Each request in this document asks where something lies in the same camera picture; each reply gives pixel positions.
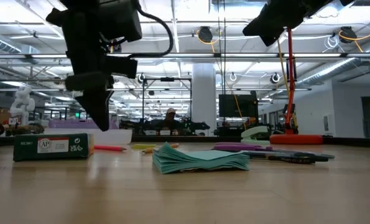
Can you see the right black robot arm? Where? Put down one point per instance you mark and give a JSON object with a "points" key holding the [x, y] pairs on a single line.
{"points": [[346, 2]]}

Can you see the black metal frame rig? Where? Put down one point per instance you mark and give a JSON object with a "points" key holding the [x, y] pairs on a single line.
{"points": [[167, 79]]}

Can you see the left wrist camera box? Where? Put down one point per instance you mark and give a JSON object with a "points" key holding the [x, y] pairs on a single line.
{"points": [[119, 18]]}

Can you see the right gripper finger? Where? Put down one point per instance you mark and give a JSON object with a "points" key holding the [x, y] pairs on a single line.
{"points": [[271, 25]]}

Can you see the pink pencil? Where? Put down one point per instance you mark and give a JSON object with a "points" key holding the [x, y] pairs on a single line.
{"points": [[110, 148]]}

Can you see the orange stand with pole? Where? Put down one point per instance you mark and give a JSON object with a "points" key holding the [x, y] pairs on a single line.
{"points": [[296, 139]]}

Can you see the mint green stapler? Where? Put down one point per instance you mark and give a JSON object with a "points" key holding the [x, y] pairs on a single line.
{"points": [[253, 135]]}

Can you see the person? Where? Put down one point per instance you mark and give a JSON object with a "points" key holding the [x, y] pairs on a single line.
{"points": [[171, 119]]}

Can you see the green yellow crayon box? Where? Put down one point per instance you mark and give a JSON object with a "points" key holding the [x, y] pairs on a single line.
{"points": [[29, 149]]}

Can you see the grey black pen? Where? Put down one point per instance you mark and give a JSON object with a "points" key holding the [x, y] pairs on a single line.
{"points": [[323, 155]]}

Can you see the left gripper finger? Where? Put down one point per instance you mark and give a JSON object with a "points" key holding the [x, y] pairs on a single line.
{"points": [[94, 102]]}

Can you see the orange pencil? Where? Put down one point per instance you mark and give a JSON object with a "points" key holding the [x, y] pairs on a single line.
{"points": [[160, 148]]}

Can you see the clear pencil case purple lid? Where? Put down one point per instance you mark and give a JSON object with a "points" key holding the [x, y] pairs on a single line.
{"points": [[116, 137]]}

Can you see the teal sticky note stack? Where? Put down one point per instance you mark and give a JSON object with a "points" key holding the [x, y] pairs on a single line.
{"points": [[203, 161]]}

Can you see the silver ceiling duct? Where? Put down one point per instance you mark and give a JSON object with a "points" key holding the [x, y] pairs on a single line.
{"points": [[327, 71], [1, 43]]}

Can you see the white round pillar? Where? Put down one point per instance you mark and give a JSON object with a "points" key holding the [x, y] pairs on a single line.
{"points": [[204, 99]]}

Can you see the black table edge rail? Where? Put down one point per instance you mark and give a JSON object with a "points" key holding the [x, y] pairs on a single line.
{"points": [[184, 138]]}

